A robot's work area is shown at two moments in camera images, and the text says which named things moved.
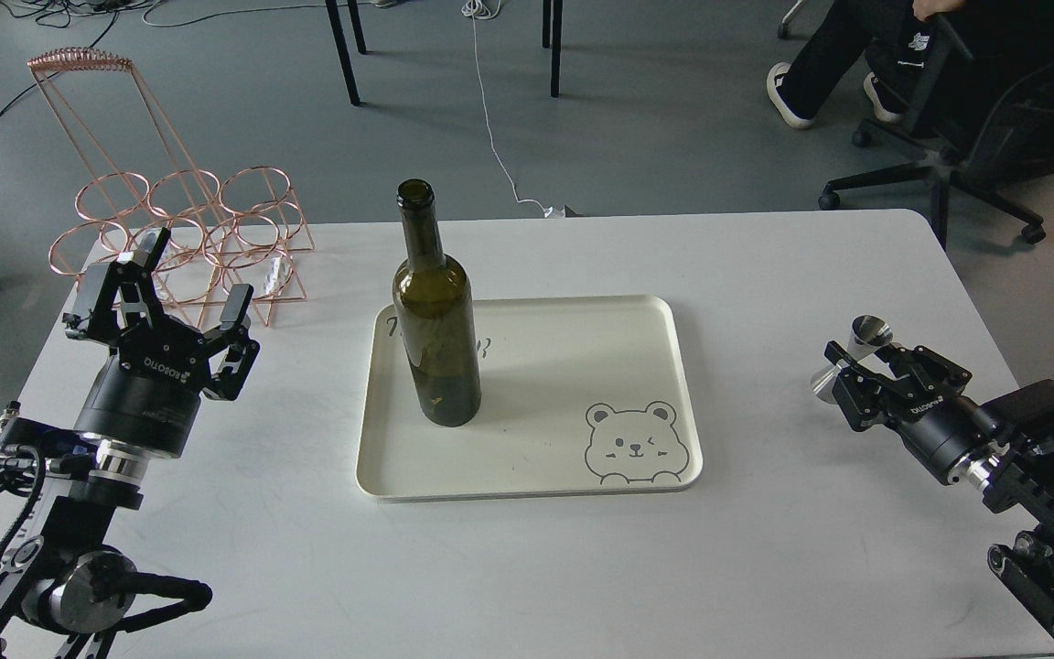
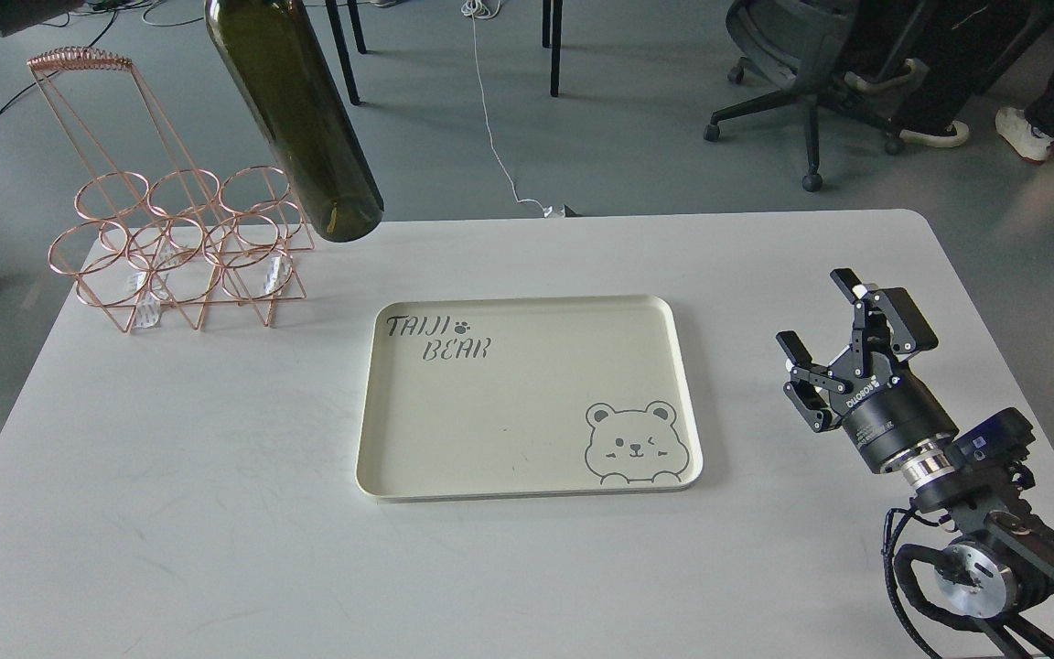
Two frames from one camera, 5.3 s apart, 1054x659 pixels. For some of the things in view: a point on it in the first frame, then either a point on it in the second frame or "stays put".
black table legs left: (341, 42) stays put
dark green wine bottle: (435, 318) → (269, 51)
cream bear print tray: (577, 394) stays put
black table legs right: (556, 39) stays put
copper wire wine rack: (240, 225) stays put
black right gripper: (937, 430) → (887, 413)
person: (896, 36) → (948, 48)
